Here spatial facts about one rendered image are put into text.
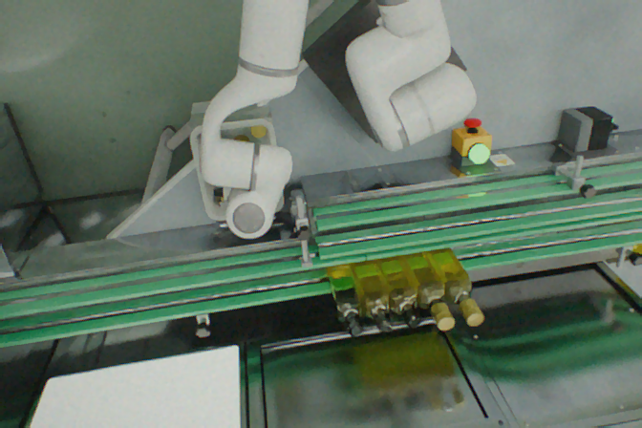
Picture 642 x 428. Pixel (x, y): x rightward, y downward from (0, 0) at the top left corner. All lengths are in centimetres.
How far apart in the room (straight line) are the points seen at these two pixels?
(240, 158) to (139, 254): 52
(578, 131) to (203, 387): 101
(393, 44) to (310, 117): 46
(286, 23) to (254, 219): 30
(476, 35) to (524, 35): 11
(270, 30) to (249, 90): 9
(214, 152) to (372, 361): 58
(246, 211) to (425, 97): 33
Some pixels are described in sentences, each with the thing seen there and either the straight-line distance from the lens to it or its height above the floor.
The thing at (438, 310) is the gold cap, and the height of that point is 114.
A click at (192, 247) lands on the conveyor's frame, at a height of 85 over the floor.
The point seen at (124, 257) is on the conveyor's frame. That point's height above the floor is 85.
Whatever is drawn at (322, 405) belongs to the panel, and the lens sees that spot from 109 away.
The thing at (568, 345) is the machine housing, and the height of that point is 112.
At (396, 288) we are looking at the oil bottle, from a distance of 109.
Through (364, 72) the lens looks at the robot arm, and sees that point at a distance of 79.
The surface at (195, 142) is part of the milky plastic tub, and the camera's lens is 113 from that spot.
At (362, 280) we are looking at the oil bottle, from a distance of 111.
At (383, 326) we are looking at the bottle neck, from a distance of 106.
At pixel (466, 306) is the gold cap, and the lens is 108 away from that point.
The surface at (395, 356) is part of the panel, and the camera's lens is 117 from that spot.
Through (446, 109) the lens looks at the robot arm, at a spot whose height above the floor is 113.
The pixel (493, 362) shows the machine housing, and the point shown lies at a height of 113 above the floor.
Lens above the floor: 188
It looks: 58 degrees down
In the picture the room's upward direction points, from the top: 162 degrees clockwise
